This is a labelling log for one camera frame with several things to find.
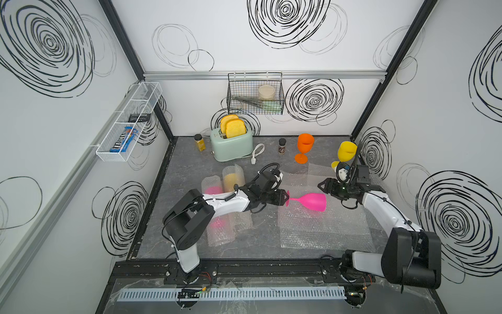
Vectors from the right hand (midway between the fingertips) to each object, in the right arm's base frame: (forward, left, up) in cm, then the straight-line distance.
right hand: (325, 187), depth 87 cm
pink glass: (-5, +5, -4) cm, 8 cm away
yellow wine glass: (+16, -11, +7) cm, 21 cm away
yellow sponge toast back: (+30, +48, +13) cm, 58 cm away
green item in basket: (+35, +24, +18) cm, 47 cm away
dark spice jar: (+28, +18, -3) cm, 33 cm away
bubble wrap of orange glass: (-14, -7, -8) cm, 18 cm away
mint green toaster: (+22, +49, 0) cm, 53 cm away
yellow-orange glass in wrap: (+7, +42, -2) cm, 43 cm away
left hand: (-5, +18, -2) cm, 19 cm away
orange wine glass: (+22, +7, +5) cm, 24 cm away
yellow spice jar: (+28, +64, -2) cm, 70 cm away
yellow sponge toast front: (+27, +43, +11) cm, 52 cm away
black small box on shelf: (+15, +77, +27) cm, 83 cm away
